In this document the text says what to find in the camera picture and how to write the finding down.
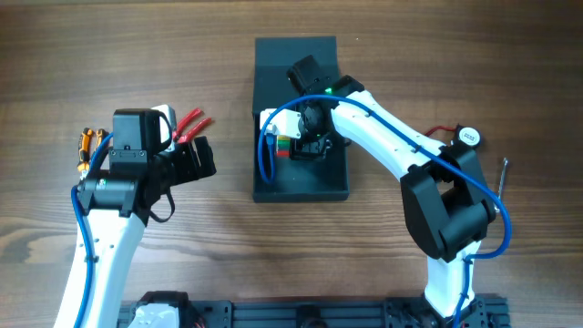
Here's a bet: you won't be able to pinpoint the silver metal wrench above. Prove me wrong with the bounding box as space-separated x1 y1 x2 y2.
494 157 509 213

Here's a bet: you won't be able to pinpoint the left blue cable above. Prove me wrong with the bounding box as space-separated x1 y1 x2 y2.
70 130 115 328

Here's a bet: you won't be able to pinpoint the red handled snips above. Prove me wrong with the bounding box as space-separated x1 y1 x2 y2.
172 108 212 144

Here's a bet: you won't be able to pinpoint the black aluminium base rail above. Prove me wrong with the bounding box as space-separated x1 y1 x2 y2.
116 295 512 328

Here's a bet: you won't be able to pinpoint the dark green open box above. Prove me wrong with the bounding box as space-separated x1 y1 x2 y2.
251 36 350 203

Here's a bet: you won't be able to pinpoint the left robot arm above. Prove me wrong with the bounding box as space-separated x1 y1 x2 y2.
55 105 216 327

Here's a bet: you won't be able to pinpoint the right blue cable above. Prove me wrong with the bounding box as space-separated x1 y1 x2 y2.
257 94 513 328

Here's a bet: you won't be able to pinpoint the clear case coloured screwdrivers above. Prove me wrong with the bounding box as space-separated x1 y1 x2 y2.
276 135 292 158

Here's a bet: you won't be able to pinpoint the black round tape measure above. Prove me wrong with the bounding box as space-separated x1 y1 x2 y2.
425 124 482 149

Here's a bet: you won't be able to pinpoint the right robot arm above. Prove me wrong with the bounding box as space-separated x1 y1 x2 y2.
287 56 496 324

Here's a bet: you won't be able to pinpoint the blue cable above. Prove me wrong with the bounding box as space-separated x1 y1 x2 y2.
70 130 115 328
257 94 513 328

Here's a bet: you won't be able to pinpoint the orange black pliers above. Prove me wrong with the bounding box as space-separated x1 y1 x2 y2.
77 128 108 177

